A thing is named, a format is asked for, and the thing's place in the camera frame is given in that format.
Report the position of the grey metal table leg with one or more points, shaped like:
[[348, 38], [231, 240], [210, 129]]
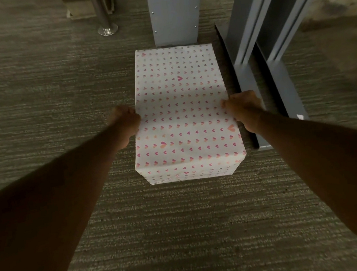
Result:
[[174, 8]]

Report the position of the person's right fingers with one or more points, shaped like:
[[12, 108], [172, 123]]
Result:
[[229, 105]]

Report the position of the heart-print gift box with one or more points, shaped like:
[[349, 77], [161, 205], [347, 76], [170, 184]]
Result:
[[183, 113]]

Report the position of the grey metal frame upright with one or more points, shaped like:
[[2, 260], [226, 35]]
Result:
[[276, 7]]

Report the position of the person's right forearm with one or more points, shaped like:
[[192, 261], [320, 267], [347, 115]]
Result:
[[339, 170]]

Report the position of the person's right hand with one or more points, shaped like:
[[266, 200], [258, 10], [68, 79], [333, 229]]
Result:
[[246, 108]]

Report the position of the chrome metal pole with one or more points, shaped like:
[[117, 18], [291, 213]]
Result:
[[102, 11]]

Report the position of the person's left fingers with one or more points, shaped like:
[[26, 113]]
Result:
[[132, 113]]

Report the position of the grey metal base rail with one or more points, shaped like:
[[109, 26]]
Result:
[[259, 96]]

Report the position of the person's left hand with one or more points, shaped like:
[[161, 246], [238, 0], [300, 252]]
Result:
[[125, 124]]

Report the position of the person's left forearm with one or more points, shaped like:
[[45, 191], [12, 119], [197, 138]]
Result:
[[41, 219]]

